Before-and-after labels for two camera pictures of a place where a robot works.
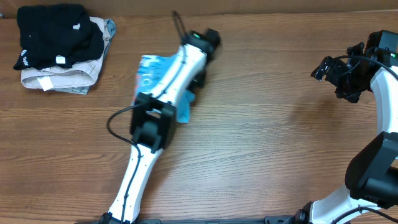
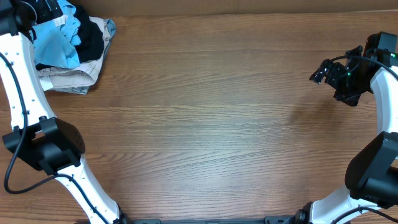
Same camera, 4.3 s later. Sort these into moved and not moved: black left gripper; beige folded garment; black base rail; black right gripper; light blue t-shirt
Moved: light blue t-shirt; black left gripper
Not moved: black base rail; beige folded garment; black right gripper
